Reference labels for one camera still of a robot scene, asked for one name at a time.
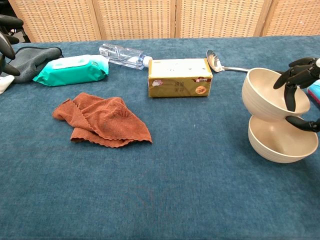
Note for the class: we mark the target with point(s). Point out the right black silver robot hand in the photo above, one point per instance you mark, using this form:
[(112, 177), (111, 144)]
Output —
[(305, 72)]

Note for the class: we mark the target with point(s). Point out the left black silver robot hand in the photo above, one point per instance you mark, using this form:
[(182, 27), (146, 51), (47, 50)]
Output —
[(6, 45)]

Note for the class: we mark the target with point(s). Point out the cream ribbed bowl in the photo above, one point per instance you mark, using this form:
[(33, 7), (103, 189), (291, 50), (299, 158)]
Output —
[(260, 97), (272, 143)]

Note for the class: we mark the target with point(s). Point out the blue plastic bag roll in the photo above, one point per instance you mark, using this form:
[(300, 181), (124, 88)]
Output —
[(315, 92)]

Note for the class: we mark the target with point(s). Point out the grey cloth with black trim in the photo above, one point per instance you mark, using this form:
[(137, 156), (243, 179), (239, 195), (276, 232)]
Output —
[(32, 60)]

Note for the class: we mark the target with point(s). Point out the white printed powder bag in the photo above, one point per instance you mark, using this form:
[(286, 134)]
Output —
[(5, 83)]

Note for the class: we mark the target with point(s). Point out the green wet wipes pack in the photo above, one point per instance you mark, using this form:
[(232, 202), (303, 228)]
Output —
[(72, 71)]

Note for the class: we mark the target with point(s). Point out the clear plastic water bottle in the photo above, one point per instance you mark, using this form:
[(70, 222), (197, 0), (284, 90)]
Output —
[(125, 56)]

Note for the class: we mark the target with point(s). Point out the brown microfibre cloth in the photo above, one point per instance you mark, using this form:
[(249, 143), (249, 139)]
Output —
[(107, 120)]

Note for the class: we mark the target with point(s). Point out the yellow tissue pack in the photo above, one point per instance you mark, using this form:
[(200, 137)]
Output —
[(178, 80)]

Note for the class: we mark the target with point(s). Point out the wicker folding screen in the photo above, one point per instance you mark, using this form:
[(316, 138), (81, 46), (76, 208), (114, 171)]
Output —
[(140, 17)]

